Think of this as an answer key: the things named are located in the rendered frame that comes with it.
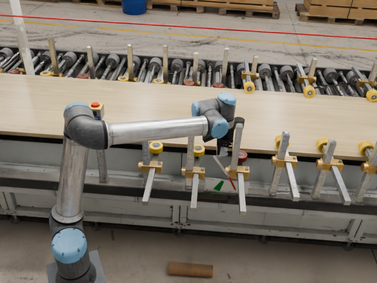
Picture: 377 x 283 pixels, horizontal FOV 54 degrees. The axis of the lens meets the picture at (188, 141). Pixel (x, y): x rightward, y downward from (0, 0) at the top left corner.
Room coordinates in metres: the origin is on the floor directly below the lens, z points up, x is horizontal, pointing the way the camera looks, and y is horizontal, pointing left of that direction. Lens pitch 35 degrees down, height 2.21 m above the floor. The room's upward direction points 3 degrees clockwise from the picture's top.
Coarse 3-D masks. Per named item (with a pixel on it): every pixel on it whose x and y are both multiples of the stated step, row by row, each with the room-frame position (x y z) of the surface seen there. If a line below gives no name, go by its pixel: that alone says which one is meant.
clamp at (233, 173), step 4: (228, 168) 1.64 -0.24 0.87; (240, 168) 1.65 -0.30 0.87; (244, 168) 1.65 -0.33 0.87; (232, 172) 1.63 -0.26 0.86; (236, 172) 1.62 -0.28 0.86; (240, 172) 1.62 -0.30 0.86; (244, 172) 1.62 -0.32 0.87; (248, 172) 1.62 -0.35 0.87; (232, 176) 1.62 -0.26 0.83; (236, 176) 1.62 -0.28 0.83; (244, 176) 1.62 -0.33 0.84; (248, 176) 1.62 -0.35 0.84
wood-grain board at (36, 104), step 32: (0, 96) 2.28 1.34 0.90; (32, 96) 2.31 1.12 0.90; (64, 96) 2.33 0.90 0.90; (96, 96) 2.35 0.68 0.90; (128, 96) 2.38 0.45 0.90; (160, 96) 2.40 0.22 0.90; (192, 96) 2.43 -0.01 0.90; (256, 96) 2.48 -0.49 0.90; (288, 96) 2.50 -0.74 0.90; (320, 96) 2.53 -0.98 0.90; (0, 128) 1.89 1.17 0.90; (32, 128) 1.91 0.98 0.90; (256, 128) 2.04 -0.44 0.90; (288, 128) 2.05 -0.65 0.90; (320, 128) 2.07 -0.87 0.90; (352, 128) 2.09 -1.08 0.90
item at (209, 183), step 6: (204, 180) 1.63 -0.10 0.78; (210, 180) 1.63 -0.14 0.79; (216, 180) 1.63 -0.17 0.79; (222, 180) 1.63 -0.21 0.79; (228, 180) 1.63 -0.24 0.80; (234, 180) 1.63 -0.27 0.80; (204, 186) 1.63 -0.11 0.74; (210, 186) 1.63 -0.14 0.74; (222, 186) 1.63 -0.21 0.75; (228, 186) 1.63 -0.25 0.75; (246, 186) 1.62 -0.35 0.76; (222, 192) 1.63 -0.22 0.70; (228, 192) 1.63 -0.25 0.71; (234, 192) 1.62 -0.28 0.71; (246, 192) 1.62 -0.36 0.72
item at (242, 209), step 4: (240, 164) 1.70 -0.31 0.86; (240, 176) 1.59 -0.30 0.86; (240, 180) 1.56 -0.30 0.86; (240, 184) 1.53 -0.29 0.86; (240, 188) 1.49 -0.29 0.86; (240, 192) 1.46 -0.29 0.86; (244, 192) 1.46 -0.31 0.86; (240, 196) 1.43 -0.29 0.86; (244, 196) 1.43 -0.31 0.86; (240, 200) 1.40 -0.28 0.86; (244, 200) 1.40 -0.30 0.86; (240, 204) 1.37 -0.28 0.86; (244, 204) 1.37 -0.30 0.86; (240, 208) 1.34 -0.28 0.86; (244, 208) 1.34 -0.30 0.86; (240, 212) 1.33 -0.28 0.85; (244, 212) 1.33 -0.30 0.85
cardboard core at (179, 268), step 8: (176, 264) 1.56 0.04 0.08; (184, 264) 1.57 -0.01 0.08; (192, 264) 1.57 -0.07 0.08; (200, 264) 1.58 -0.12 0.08; (168, 272) 1.53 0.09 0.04; (176, 272) 1.53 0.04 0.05; (184, 272) 1.53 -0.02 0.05; (192, 272) 1.52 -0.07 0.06; (200, 272) 1.53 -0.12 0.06; (208, 272) 1.53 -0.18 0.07
